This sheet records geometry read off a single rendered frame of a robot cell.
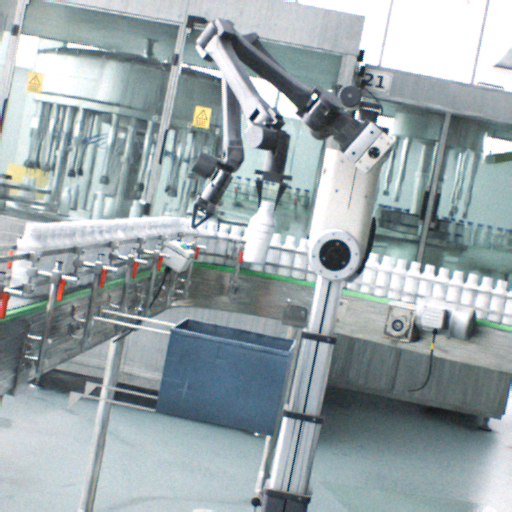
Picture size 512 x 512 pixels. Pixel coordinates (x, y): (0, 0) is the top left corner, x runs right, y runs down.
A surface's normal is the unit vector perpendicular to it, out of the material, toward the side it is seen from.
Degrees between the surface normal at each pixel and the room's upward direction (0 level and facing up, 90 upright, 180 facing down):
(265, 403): 90
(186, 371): 90
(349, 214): 101
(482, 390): 90
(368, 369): 91
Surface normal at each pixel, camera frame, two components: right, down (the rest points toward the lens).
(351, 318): -0.38, -0.03
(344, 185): -0.08, 0.04
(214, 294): 0.62, 0.16
